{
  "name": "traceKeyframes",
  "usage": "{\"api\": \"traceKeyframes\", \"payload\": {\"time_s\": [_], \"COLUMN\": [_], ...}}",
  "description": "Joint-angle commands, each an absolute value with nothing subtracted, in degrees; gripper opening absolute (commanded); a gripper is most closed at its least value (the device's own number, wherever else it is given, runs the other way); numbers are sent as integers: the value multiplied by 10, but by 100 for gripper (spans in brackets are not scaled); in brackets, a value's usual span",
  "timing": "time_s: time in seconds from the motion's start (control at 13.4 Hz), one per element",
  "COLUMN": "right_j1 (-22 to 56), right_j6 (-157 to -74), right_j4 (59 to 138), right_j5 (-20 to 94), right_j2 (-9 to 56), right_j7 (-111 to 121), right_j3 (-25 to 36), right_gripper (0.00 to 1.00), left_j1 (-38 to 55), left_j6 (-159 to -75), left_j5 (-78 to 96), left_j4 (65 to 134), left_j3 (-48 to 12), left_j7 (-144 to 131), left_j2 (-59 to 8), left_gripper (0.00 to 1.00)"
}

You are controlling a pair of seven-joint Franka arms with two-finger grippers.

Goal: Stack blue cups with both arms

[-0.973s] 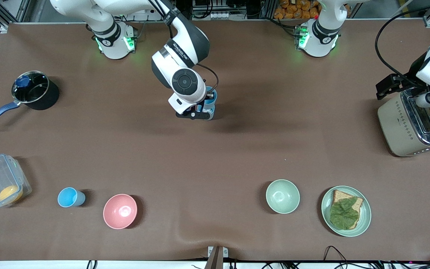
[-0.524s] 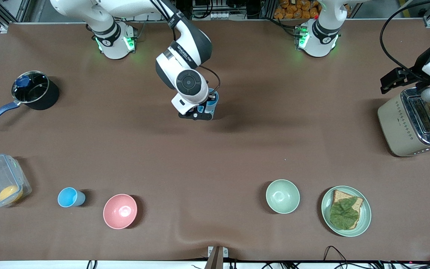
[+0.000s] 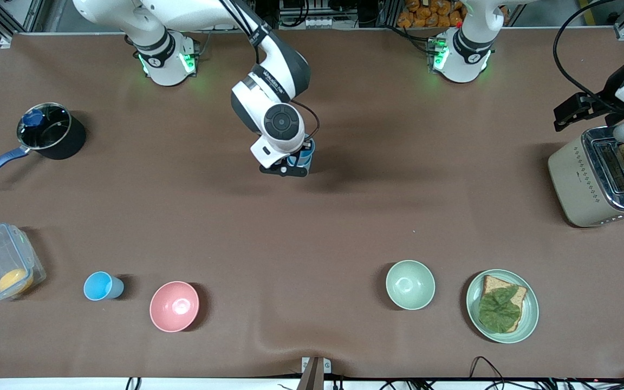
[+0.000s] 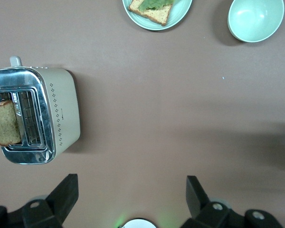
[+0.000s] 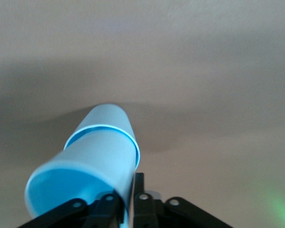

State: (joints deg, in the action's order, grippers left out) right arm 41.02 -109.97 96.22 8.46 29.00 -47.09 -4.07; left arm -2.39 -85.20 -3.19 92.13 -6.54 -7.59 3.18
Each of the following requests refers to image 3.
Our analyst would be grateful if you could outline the light blue plastic cup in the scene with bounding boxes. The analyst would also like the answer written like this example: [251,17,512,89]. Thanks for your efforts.
[83,271,125,301]
[289,139,316,168]

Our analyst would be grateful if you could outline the brown table cloth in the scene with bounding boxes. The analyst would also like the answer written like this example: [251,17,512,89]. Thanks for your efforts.
[0,30,624,380]

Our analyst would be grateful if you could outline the beige and chrome toaster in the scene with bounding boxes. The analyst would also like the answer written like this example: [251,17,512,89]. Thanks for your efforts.
[548,126,624,228]

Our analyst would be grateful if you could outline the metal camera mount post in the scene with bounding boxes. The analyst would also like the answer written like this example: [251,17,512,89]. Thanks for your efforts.
[300,356,332,390]

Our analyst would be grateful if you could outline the yellow round sponge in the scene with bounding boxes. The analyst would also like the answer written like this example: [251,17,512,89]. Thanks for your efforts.
[0,269,34,296]

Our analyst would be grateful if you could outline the orange snack bag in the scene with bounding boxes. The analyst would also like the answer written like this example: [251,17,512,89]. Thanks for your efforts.
[397,0,472,29]

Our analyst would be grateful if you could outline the brown bread slice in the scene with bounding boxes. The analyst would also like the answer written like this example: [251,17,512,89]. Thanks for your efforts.
[480,275,528,333]

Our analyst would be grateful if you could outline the pale green plate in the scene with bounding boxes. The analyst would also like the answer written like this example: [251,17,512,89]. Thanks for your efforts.
[466,269,540,344]

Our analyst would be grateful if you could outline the pale green bowl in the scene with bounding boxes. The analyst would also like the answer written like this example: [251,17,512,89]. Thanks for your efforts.
[386,260,436,311]

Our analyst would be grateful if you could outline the pink bowl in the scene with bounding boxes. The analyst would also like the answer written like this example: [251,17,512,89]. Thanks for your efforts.
[149,281,200,333]

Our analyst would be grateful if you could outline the dark saucepan with blue handle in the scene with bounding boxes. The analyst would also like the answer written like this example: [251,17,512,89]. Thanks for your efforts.
[0,102,87,186]

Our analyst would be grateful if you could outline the thick black cable loop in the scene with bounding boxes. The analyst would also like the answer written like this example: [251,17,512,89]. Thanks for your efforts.
[553,0,624,101]

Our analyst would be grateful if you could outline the green lettuce leaf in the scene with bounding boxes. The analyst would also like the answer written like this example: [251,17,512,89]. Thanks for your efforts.
[478,286,522,333]

